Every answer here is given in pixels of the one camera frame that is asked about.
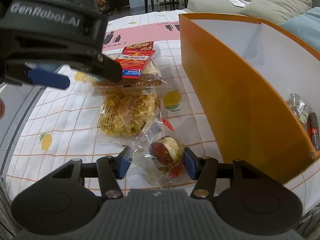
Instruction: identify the beige sofa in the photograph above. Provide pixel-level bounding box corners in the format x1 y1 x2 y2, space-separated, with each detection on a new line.
183 0 242 15

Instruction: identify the yellow waffle snack packet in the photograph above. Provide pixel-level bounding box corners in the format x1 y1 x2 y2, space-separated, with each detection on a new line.
97 91 159 138

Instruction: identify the paper on sofa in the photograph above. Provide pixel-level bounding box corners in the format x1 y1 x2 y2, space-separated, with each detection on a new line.
227 0 250 8

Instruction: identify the light blue cushion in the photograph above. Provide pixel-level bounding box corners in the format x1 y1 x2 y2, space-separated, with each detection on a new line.
281 7 320 51

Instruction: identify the black sausage stick snack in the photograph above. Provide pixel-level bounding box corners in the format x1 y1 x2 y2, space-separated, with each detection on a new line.
308 112 319 151

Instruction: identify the red spicy strip packet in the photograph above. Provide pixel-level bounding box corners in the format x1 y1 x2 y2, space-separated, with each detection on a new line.
115 50 155 79

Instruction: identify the clear packet of seeds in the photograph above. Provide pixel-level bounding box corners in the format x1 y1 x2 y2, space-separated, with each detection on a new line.
287 93 310 130

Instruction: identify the orange cardboard storage box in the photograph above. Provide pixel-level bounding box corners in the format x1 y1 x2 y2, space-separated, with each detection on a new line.
179 13 319 184

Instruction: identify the red snack bag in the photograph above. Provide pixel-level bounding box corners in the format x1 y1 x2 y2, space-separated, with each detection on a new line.
123 41 154 51

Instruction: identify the packaged sliced bread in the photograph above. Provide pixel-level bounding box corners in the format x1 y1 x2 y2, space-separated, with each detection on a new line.
91 57 165 93

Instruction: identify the person's hand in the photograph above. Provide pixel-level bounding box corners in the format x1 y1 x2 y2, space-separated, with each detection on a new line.
0 99 5 119

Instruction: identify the checkered pink tablecloth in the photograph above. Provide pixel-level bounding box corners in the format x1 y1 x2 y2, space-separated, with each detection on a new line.
4 9 320 213

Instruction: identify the beige cushion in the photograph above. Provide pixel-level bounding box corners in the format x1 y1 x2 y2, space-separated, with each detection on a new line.
240 0 312 25

